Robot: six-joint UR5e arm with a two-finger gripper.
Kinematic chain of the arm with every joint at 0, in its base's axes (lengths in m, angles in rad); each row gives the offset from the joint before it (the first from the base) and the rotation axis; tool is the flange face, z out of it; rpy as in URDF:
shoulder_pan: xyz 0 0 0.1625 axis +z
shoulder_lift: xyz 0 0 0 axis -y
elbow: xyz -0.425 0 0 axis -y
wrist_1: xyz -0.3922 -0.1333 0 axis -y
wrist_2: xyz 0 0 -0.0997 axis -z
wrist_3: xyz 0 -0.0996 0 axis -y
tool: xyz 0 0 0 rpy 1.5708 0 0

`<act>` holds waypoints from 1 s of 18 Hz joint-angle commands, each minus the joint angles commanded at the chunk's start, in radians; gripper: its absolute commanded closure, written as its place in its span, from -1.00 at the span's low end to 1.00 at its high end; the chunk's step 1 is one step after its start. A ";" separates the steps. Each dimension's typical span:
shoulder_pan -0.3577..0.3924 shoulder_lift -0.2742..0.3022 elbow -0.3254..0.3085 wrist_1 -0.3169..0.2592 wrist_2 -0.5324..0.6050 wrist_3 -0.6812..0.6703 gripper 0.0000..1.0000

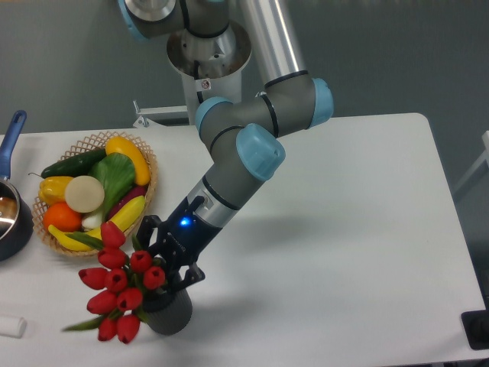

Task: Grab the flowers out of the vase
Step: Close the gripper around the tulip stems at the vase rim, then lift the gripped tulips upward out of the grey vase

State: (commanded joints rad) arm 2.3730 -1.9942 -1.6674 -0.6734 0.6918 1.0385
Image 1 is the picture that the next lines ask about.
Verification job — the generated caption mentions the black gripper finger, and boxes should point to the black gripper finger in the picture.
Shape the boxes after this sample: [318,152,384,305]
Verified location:
[164,262,206,294]
[134,215,162,253]

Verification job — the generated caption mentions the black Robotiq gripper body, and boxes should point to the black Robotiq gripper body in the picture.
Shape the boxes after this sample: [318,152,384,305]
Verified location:
[154,194,228,274]

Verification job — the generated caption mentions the red tulip bouquet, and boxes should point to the red tulip bouquet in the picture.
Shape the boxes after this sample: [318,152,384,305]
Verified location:
[63,221,167,344]

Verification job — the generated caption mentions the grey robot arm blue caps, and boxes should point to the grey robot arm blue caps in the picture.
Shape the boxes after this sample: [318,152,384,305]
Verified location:
[119,1,334,293]

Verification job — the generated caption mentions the dark grey ribbed vase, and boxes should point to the dark grey ribbed vase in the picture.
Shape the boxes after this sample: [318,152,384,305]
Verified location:
[142,290,193,336]

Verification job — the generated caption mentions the yellow banana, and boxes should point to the yellow banana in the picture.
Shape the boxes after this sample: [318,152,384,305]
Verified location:
[47,196,147,252]

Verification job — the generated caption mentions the purple eggplant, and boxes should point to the purple eggplant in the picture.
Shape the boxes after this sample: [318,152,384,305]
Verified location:
[106,186,147,220]

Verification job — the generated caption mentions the green bok choy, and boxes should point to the green bok choy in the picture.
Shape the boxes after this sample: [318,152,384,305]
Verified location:
[88,153,135,221]

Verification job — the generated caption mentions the beige round disc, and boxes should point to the beige round disc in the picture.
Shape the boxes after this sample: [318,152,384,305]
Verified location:
[64,176,105,213]

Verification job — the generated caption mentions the yellow squash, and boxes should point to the yellow squash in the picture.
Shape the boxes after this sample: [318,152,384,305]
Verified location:
[105,136,151,186]

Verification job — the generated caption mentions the green cucumber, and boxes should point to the green cucumber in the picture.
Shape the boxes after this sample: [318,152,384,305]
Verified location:
[29,149,106,179]

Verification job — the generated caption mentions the orange fruit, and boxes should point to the orange fruit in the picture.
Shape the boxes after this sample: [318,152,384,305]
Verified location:
[43,203,82,232]

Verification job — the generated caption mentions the woven wicker basket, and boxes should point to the woven wicker basket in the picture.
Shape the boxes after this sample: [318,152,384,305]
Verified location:
[32,131,158,257]

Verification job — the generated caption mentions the yellow bell pepper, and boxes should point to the yellow bell pepper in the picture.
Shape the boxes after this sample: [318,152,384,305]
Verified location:
[38,176,73,206]

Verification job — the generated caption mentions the white cylinder object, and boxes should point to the white cylinder object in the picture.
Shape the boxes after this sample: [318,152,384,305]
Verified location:
[0,315,28,339]

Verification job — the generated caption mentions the black device at table edge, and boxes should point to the black device at table edge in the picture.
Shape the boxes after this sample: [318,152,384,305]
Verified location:
[461,310,488,350]

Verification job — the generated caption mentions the white furniture leg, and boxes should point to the white furniture leg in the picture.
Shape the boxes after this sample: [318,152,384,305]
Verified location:
[452,131,488,202]

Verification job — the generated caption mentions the dark saucepan blue handle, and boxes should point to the dark saucepan blue handle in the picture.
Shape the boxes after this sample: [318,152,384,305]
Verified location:
[1,110,34,261]

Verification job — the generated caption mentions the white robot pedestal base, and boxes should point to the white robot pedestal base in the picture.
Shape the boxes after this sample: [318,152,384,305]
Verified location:
[132,22,253,128]

